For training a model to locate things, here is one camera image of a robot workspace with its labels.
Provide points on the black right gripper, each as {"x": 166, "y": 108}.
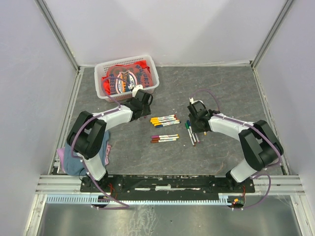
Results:
{"x": 194, "y": 129}

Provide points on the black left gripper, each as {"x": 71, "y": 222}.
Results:
{"x": 147, "y": 110}

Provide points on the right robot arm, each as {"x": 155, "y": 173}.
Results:
{"x": 261, "y": 148}

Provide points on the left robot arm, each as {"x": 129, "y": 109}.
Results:
{"x": 86, "y": 136}

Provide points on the yellow cap marker top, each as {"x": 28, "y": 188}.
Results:
{"x": 161, "y": 118}

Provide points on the orange printed shirt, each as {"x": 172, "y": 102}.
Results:
{"x": 120, "y": 78}

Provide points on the brown cap marker lower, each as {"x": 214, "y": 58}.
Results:
{"x": 163, "y": 140}

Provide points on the blue and pink cloth pile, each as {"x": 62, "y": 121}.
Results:
{"x": 73, "y": 166}

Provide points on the small circuit board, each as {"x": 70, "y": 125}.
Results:
{"x": 238, "y": 203}

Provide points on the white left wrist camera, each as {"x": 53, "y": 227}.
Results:
{"x": 136, "y": 89}

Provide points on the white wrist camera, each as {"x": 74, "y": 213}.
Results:
{"x": 136, "y": 89}
{"x": 192, "y": 100}

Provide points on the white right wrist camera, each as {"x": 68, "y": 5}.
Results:
{"x": 192, "y": 100}

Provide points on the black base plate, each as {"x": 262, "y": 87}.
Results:
{"x": 215, "y": 184}

